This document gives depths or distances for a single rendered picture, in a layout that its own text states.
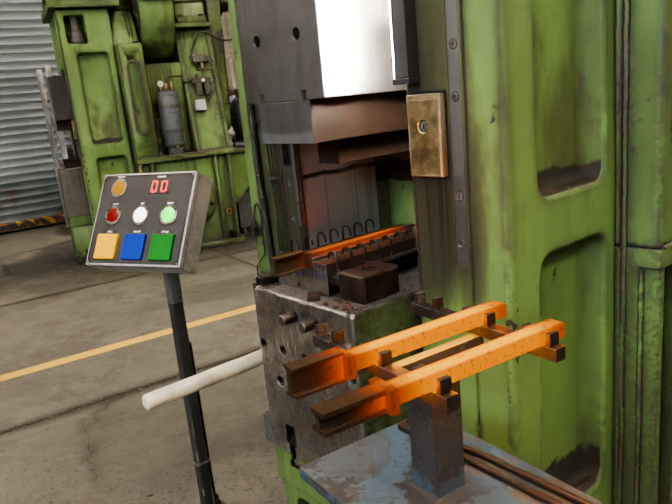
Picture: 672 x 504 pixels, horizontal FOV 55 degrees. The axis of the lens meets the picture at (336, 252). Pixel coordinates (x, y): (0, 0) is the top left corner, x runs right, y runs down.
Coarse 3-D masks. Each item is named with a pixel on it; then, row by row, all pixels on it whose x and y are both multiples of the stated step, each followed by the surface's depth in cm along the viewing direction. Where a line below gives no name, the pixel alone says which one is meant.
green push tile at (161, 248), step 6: (156, 234) 178; (162, 234) 178; (168, 234) 177; (174, 234) 176; (156, 240) 178; (162, 240) 177; (168, 240) 176; (174, 240) 176; (150, 246) 178; (156, 246) 177; (162, 246) 176; (168, 246) 176; (150, 252) 178; (156, 252) 177; (162, 252) 176; (168, 252) 175; (150, 258) 177; (156, 258) 176; (162, 258) 175; (168, 258) 175
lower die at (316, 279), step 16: (400, 224) 186; (384, 240) 167; (400, 240) 165; (320, 256) 154; (368, 256) 158; (384, 256) 161; (304, 272) 156; (320, 272) 151; (304, 288) 158; (320, 288) 153; (336, 288) 152
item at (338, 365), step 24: (456, 312) 103; (480, 312) 102; (504, 312) 105; (408, 336) 95; (432, 336) 97; (312, 360) 87; (336, 360) 89; (360, 360) 90; (288, 384) 86; (312, 384) 87; (336, 384) 89
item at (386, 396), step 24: (504, 336) 91; (528, 336) 91; (456, 360) 85; (480, 360) 86; (504, 360) 88; (384, 384) 79; (408, 384) 80; (432, 384) 82; (312, 408) 75; (336, 408) 74; (360, 408) 77; (384, 408) 78; (336, 432) 75
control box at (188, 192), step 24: (144, 192) 185; (168, 192) 181; (192, 192) 178; (96, 216) 191; (120, 216) 186; (192, 216) 178; (96, 240) 188; (120, 240) 184; (192, 240) 178; (96, 264) 186; (120, 264) 182; (144, 264) 178; (168, 264) 175; (192, 264) 178
